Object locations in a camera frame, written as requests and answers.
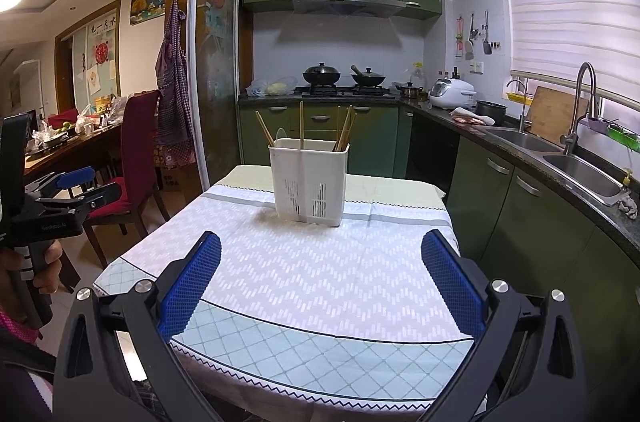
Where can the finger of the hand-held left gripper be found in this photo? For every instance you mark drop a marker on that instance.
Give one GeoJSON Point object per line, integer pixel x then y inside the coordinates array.
{"type": "Point", "coordinates": [75, 178]}
{"type": "Point", "coordinates": [102, 194]}

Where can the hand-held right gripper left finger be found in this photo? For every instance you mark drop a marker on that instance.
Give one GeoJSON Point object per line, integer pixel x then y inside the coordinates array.
{"type": "Point", "coordinates": [192, 282]}

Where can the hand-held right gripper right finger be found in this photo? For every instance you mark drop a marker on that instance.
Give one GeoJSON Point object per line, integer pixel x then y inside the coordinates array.
{"type": "Point", "coordinates": [452, 282]}

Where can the white plastic utensil holder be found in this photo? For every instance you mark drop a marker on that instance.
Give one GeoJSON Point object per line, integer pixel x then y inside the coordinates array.
{"type": "Point", "coordinates": [307, 182]}

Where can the person's left forearm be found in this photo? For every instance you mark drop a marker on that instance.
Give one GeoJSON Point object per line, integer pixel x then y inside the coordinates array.
{"type": "Point", "coordinates": [15, 327]}

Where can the person's left hand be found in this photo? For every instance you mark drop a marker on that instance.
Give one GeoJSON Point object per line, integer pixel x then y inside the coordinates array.
{"type": "Point", "coordinates": [50, 267]}

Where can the cluttered wooden dining table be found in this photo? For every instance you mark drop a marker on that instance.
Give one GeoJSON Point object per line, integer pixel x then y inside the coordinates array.
{"type": "Point", "coordinates": [75, 147]}

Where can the red upholstered chair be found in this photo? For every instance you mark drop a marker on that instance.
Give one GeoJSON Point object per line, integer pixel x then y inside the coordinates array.
{"type": "Point", "coordinates": [140, 137]}

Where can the cardboard box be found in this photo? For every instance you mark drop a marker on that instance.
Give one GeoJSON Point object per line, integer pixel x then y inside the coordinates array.
{"type": "Point", "coordinates": [173, 179]}

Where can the patterned white tablecloth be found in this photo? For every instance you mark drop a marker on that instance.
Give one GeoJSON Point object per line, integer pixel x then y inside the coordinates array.
{"type": "Point", "coordinates": [300, 272]}

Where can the purple checked apron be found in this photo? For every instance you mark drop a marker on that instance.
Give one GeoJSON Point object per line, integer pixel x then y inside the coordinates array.
{"type": "Point", "coordinates": [172, 102]}

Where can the black built-in appliance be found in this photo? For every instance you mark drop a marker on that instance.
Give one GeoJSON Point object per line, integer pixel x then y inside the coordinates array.
{"type": "Point", "coordinates": [432, 157]}

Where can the door with paper decorations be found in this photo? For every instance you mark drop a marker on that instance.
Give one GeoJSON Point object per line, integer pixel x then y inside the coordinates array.
{"type": "Point", "coordinates": [97, 52]}

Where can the dark stone countertop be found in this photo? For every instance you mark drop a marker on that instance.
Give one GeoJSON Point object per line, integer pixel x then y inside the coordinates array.
{"type": "Point", "coordinates": [600, 217]}

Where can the pink dish cloth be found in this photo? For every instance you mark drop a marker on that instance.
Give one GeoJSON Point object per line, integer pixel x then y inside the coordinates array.
{"type": "Point", "coordinates": [470, 117]}

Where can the steel double sink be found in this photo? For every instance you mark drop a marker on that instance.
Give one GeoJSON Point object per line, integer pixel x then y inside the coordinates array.
{"type": "Point", "coordinates": [580, 172]}

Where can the white spoon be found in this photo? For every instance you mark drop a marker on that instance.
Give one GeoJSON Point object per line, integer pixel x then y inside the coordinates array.
{"type": "Point", "coordinates": [281, 134]}

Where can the black pot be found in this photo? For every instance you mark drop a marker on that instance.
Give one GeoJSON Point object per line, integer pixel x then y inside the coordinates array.
{"type": "Point", "coordinates": [492, 112]}

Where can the small steel faucet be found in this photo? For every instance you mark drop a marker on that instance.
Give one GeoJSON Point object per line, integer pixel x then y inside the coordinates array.
{"type": "Point", "coordinates": [522, 112]}

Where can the glass sliding door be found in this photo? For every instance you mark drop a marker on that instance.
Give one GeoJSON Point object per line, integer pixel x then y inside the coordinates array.
{"type": "Point", "coordinates": [220, 52]}

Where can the white rice cooker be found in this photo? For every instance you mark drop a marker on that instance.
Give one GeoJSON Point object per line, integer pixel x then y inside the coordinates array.
{"type": "Point", "coordinates": [452, 95]}

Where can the wooden cutting board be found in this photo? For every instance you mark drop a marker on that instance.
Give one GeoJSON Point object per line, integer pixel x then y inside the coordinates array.
{"type": "Point", "coordinates": [555, 117]}

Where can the yellow sink rack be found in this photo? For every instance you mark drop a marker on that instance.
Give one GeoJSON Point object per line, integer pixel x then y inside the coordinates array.
{"type": "Point", "coordinates": [517, 99]}

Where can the small golden pot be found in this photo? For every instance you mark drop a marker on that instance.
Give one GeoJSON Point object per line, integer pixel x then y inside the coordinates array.
{"type": "Point", "coordinates": [411, 91]}

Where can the person's dark jacket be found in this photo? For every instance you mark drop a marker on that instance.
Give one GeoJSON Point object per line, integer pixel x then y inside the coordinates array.
{"type": "Point", "coordinates": [20, 382]}

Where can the plastic bag with food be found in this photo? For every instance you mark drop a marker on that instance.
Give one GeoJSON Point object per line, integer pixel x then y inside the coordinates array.
{"type": "Point", "coordinates": [272, 88]}

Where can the clear oil bottle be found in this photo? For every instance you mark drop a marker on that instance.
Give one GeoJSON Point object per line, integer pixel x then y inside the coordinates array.
{"type": "Point", "coordinates": [419, 80]}

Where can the gas stove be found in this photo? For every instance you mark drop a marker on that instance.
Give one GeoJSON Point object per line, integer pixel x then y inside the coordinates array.
{"type": "Point", "coordinates": [345, 91]}

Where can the tall steel faucet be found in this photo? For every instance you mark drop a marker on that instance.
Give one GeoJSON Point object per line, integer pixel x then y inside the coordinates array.
{"type": "Point", "coordinates": [580, 102]}

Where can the hanging light ladle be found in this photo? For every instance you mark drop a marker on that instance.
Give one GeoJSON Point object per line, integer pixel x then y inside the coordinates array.
{"type": "Point", "coordinates": [469, 47]}

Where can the hanging black spatula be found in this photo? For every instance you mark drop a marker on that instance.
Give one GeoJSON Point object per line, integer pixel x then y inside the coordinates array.
{"type": "Point", "coordinates": [487, 45]}

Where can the black wok with lid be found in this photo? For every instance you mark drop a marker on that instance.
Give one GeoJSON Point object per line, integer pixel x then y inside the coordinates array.
{"type": "Point", "coordinates": [321, 75]}

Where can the white window blind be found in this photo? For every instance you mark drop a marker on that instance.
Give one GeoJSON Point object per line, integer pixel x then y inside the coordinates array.
{"type": "Point", "coordinates": [570, 2]}

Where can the wall calendar poster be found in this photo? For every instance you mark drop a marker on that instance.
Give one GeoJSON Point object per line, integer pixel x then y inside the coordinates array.
{"type": "Point", "coordinates": [148, 5]}

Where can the white wall socket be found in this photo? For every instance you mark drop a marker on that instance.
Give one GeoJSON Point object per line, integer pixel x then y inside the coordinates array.
{"type": "Point", "coordinates": [476, 68]}

